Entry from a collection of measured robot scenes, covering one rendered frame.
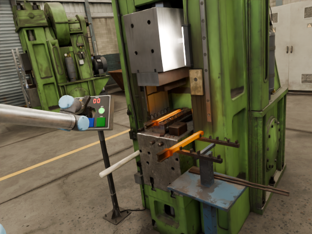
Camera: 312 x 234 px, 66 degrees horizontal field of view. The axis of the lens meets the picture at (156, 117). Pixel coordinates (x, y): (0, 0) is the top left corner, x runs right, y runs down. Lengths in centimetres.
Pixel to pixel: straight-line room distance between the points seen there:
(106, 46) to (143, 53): 914
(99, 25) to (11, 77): 394
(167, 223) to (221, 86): 119
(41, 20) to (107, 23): 492
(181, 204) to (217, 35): 120
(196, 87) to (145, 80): 37
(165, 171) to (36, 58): 513
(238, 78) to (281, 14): 497
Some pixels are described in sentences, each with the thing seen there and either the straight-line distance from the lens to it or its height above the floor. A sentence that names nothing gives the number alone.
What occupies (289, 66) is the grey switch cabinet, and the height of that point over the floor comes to 68.
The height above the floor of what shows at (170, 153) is 96.
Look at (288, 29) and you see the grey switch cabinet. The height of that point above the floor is 155.
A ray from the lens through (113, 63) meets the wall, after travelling 1095.
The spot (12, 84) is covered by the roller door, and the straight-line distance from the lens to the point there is 945.
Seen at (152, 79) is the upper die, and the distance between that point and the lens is 168.
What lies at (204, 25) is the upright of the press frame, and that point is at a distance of 160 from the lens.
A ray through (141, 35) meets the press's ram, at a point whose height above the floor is 161.
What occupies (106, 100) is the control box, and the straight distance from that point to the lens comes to 200.
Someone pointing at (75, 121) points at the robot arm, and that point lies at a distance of 144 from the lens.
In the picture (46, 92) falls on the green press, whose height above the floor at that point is 79.
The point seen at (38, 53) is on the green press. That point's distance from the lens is 645.
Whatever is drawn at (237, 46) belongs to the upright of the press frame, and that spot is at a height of 146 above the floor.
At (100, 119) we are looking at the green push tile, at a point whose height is 103.
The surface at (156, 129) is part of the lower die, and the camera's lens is 179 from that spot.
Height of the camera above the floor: 153
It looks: 16 degrees down
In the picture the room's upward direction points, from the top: 7 degrees counter-clockwise
